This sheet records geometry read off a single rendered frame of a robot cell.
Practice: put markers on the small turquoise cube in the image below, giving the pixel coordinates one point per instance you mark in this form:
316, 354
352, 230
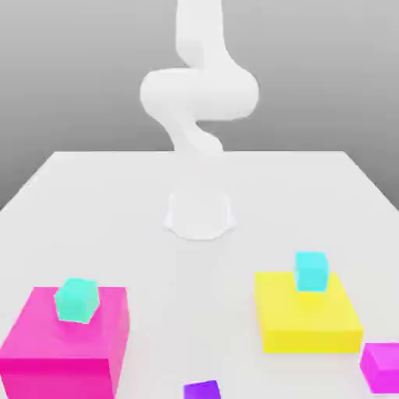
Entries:
77, 300

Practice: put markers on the small purple cube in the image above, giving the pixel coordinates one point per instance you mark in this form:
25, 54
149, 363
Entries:
202, 391

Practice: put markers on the large pink box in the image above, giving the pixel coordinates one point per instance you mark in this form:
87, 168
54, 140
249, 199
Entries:
56, 346

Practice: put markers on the small cyan cube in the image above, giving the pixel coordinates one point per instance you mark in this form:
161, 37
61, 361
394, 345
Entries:
311, 272

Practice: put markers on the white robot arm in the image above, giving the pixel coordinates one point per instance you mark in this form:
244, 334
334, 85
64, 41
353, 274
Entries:
199, 93

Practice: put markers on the small magenta cube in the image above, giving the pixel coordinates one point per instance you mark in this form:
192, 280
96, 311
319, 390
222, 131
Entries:
382, 367

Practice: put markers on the large yellow box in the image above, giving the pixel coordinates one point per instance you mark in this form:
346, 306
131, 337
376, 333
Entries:
308, 321

